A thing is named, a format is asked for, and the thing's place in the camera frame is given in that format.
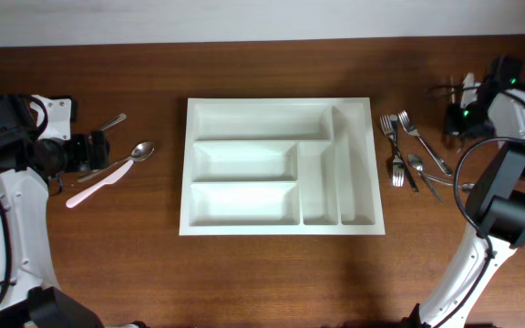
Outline steel fork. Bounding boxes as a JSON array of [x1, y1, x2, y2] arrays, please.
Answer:
[[398, 111, 453, 176], [389, 115, 405, 188]]

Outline small steel teaspoon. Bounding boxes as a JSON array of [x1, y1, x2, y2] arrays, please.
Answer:
[[407, 153, 444, 204]]

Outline steel kitchen tongs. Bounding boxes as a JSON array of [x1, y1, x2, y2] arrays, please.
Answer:
[[449, 75, 457, 104]]

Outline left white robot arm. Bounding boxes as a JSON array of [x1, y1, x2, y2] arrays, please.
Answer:
[[0, 94, 110, 328]]

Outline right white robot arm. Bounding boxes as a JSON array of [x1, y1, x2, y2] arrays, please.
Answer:
[[400, 56, 525, 327]]

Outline pink plastic knife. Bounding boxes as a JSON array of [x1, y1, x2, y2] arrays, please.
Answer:
[[66, 160, 134, 209]]

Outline large steel spoon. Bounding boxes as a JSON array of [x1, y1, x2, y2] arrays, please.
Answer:
[[77, 141, 155, 183]]

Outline white plastic cutlery tray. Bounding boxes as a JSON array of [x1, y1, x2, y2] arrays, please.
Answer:
[[180, 97, 385, 235]]

